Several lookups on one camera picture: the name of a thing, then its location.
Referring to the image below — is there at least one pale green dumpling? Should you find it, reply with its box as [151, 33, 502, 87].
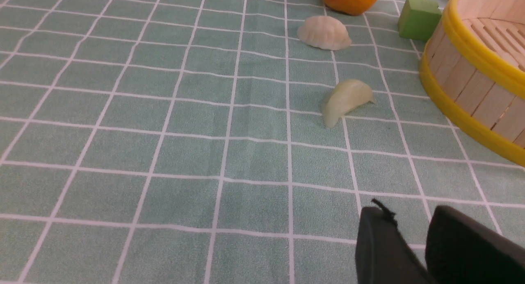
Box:
[321, 79, 377, 129]

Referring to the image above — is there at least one white pleated dumpling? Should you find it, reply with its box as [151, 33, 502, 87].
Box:
[297, 16, 352, 51]

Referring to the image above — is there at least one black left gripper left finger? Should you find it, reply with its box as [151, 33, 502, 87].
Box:
[356, 199, 436, 284]

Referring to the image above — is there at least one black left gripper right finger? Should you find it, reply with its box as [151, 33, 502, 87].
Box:
[425, 205, 525, 284]

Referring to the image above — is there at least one green checkered tablecloth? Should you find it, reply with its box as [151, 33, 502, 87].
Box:
[0, 0, 524, 284]

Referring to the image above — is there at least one bamboo steamer tray yellow rim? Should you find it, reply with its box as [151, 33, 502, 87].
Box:
[419, 0, 525, 166]

